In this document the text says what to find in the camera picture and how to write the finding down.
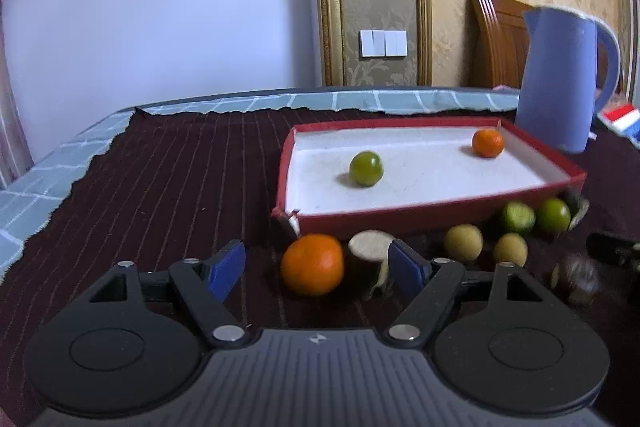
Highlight mottled dark green citrus fruit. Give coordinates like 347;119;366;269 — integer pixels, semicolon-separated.
500;201;537;235

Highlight blue checked cloth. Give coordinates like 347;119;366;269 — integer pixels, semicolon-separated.
0;88;521;268

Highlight red white blue packet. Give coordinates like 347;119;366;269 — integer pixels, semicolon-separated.
597;103;640;145

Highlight red cardboard box tray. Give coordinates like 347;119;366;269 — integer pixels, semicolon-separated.
272;117;588;240

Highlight wooden chair back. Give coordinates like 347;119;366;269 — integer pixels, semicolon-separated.
467;0;535;88

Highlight green round citrus fruit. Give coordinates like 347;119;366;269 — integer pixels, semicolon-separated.
348;150;385;188
536;198;572;234

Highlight large orange tangerine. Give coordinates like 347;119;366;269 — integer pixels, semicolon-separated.
280;233;346;298

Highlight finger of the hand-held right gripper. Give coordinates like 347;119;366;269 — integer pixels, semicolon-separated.
586;232;640;275

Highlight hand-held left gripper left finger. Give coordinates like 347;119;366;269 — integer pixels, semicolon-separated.
89;239;252;349

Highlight yellow round longan fruit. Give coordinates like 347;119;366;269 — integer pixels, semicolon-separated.
444;224;485;263
493;232;529;268

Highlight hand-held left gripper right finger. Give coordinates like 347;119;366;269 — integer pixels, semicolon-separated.
385;239;547;351

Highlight small orange tangerine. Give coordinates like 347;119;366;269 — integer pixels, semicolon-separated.
471;128;506;159

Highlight blue electric kettle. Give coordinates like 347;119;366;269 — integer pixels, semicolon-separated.
515;5;622;154

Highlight dark striped cloth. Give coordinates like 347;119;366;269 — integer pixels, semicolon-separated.
0;104;640;427

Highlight dark water chestnut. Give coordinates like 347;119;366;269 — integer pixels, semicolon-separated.
550;254;603;308

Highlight smooth dark sugarcane piece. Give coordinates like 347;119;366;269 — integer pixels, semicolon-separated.
347;229;396;299
562;189;591;230

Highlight white wall light switch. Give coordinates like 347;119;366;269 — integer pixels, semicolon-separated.
359;29;408;58

